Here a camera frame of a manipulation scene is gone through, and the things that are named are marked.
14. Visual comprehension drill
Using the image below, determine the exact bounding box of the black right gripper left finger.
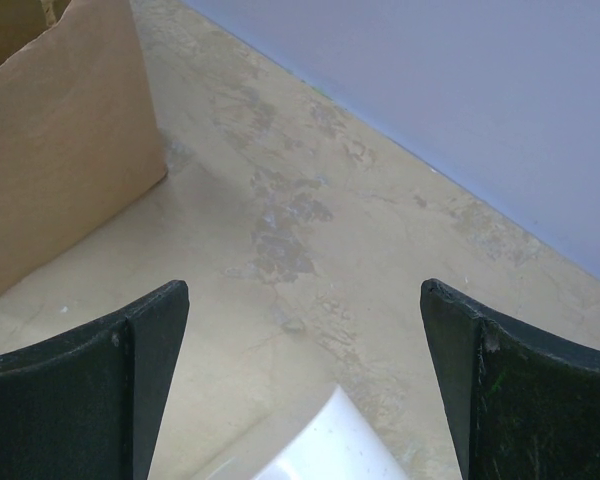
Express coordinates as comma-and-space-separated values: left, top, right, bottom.
0, 280, 189, 479

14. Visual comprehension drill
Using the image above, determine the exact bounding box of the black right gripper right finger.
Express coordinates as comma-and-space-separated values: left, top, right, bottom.
420, 279, 600, 479

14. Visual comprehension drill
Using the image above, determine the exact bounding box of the brown paper bag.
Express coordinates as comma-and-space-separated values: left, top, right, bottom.
0, 1, 166, 295

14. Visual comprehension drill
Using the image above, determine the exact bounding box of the white cylindrical toy drum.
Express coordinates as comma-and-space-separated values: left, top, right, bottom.
192, 383, 411, 480

